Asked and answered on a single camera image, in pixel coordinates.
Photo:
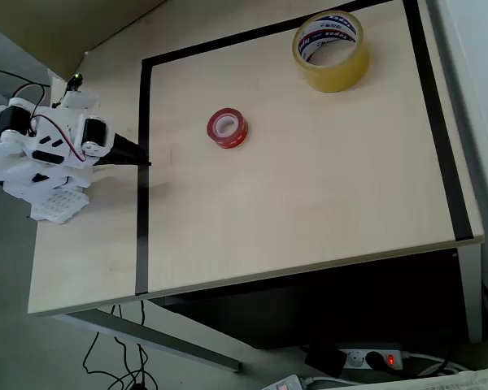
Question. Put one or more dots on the red tape roll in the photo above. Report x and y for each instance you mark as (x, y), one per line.
(236, 139)

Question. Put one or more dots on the black tape strip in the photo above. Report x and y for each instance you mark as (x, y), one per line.
(441, 134)
(142, 223)
(227, 38)

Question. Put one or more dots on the yellow tape roll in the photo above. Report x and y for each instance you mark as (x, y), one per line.
(337, 79)

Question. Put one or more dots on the grey slanted table beam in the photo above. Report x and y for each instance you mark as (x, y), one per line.
(166, 339)

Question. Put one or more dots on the small white power strip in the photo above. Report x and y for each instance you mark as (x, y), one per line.
(284, 384)

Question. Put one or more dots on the black power adapter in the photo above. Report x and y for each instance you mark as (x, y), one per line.
(325, 361)

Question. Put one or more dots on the black round plug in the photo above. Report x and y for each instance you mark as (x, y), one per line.
(374, 360)

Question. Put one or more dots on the grey upright table leg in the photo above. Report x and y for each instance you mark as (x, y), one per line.
(471, 292)

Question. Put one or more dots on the small camera green light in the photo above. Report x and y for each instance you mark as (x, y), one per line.
(75, 83)

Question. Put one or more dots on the white perforated base plate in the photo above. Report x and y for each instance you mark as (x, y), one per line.
(61, 207)

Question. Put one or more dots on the white power strip red switch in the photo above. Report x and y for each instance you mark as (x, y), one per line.
(355, 359)

